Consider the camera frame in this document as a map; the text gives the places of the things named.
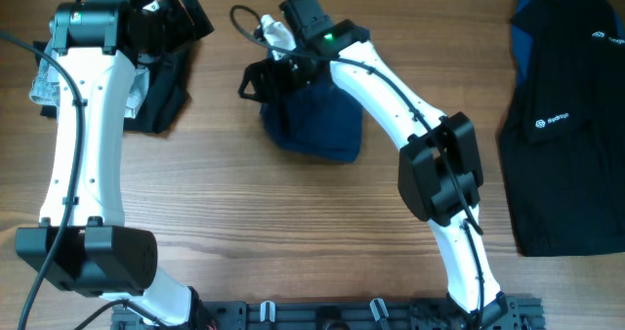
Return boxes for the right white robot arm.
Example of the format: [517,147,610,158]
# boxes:
[238,0,507,329]

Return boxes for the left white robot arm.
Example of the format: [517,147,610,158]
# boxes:
[16,0,216,329]

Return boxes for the folded light blue jeans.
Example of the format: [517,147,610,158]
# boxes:
[29,58,150,119]

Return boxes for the folded black garment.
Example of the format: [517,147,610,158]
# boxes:
[40,48,189,134]

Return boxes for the blue garment under shirt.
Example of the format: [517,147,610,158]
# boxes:
[510,0,625,87]

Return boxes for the black logo shirt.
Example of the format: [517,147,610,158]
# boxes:
[498,0,624,257]

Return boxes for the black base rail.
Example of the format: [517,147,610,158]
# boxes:
[110,298,546,330]

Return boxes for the dark blue shorts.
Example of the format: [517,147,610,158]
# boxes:
[260,73,363,163]

